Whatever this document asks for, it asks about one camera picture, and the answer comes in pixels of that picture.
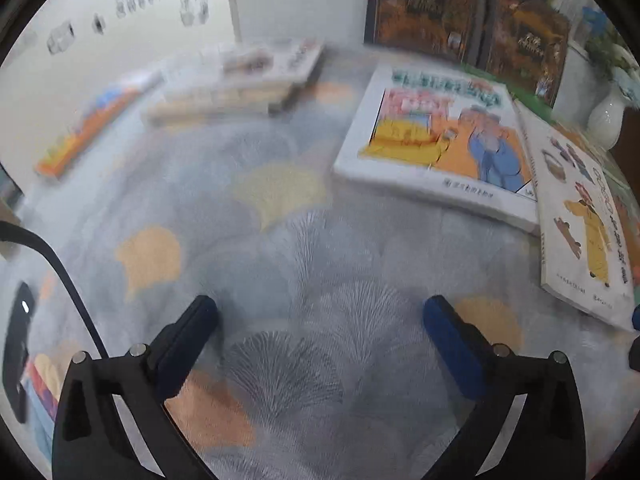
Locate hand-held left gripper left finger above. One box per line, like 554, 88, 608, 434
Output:
51, 295, 219, 480

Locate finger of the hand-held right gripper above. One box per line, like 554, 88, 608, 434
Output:
626, 304, 640, 372

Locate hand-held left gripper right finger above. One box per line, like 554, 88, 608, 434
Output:
422, 295, 586, 480

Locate yellow-robed figure book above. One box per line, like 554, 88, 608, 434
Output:
514, 102, 640, 333

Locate cartoon blue-robed elder book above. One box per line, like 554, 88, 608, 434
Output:
331, 64, 542, 235

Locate grey ginkgo-pattern tablecloth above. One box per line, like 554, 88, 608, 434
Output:
0, 40, 640, 480

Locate black oblong device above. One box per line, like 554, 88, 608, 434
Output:
2, 282, 37, 423

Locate white ribbed vase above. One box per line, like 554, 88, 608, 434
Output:
586, 82, 628, 150

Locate orange cartoon book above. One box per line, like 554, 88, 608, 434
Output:
34, 69, 163, 179

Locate dark ornate hardcover book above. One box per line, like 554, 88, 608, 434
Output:
364, 0, 482, 59
481, 0, 572, 108

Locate white bookshelf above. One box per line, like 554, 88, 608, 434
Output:
227, 0, 373, 48

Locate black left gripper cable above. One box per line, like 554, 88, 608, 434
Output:
0, 220, 108, 358

